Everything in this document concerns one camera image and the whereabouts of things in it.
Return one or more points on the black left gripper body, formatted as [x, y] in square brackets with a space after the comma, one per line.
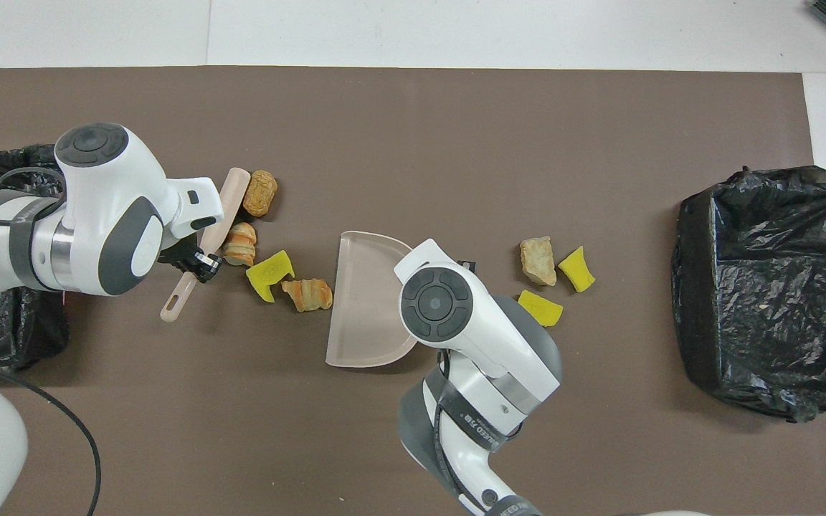
[180, 256]

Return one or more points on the right black trash bag bin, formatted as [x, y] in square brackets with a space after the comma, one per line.
[764, 301]

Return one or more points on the yellow sponge with green back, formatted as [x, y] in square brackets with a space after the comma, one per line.
[268, 276]

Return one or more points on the brown peanut-shaped bread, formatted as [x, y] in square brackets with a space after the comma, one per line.
[260, 193]

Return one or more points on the beige hand brush black bristles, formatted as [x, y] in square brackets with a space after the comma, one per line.
[234, 190]

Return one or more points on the beige plastic dustpan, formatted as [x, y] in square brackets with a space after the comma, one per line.
[363, 301]

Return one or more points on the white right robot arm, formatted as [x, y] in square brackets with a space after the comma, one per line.
[470, 322]

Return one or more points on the small yellow sponge piece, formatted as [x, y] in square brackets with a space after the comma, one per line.
[576, 271]

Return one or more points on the brown table mat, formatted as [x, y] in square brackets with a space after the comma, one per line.
[456, 115]

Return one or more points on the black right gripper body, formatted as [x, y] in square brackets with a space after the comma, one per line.
[467, 266]

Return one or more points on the black trash bag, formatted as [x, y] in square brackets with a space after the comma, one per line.
[26, 330]

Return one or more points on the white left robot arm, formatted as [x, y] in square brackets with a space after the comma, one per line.
[97, 215]

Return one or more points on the pale rock-like bread chunk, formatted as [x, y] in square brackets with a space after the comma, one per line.
[538, 261]

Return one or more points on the wide yellow sponge piece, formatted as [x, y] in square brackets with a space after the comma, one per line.
[546, 309]

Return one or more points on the orange striped bread roll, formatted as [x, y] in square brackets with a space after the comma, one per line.
[241, 245]

